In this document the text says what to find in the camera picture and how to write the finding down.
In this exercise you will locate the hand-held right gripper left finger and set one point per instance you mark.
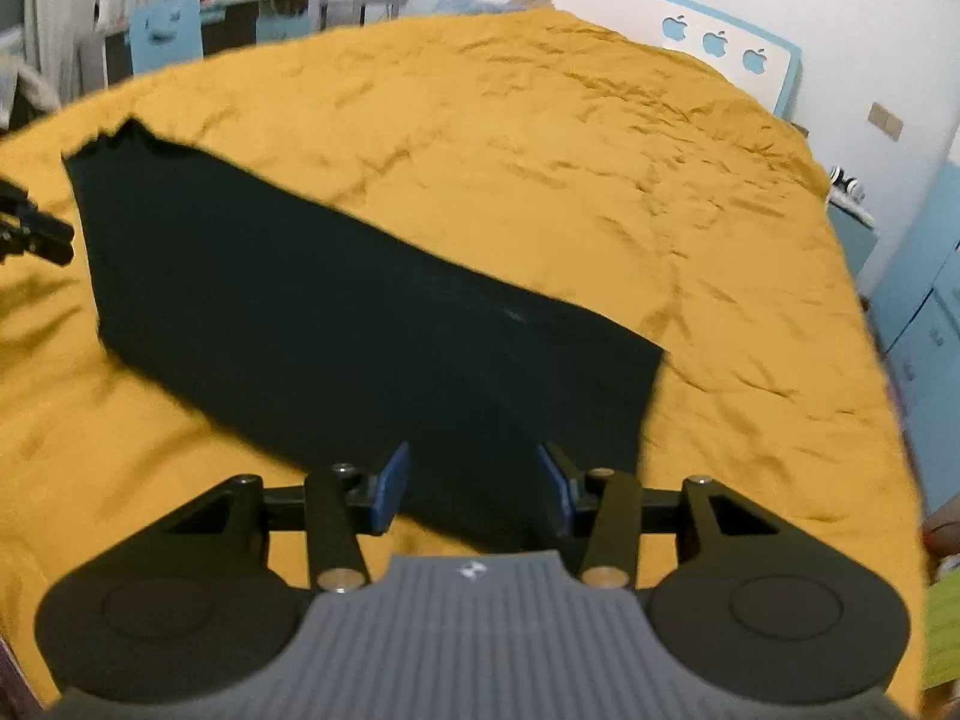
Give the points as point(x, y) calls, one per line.
point(394, 491)

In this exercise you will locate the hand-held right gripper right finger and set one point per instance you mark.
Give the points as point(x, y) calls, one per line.
point(553, 481)

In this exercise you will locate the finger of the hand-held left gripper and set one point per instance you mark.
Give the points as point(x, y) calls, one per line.
point(49, 240)

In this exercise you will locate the black pants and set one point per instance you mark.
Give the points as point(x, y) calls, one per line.
point(300, 300)

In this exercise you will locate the white curtain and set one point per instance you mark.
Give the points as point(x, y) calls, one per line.
point(56, 7)

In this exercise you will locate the blue chair with face cutout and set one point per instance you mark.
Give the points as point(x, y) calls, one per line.
point(165, 30)

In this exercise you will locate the dark desk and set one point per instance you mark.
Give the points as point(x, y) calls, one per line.
point(232, 26)

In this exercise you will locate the yellow quilted blanket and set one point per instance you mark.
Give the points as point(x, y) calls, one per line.
point(525, 165)

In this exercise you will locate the blue nightstand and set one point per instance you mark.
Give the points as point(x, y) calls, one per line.
point(851, 240)

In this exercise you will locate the grey metal cart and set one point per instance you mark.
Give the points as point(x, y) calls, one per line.
point(360, 0)

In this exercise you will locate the blue wardrobe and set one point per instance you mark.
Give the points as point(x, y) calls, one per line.
point(926, 300)

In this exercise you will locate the white headphones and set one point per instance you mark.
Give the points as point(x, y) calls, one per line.
point(847, 187)

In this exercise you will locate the yellow-green paper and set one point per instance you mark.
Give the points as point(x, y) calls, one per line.
point(943, 630)

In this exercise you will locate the white and blue headboard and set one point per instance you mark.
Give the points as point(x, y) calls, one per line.
point(600, 7)

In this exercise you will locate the blue pillow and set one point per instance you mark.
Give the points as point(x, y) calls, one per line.
point(517, 1)

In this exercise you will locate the beige wall switch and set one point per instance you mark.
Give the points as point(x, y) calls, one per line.
point(886, 120)

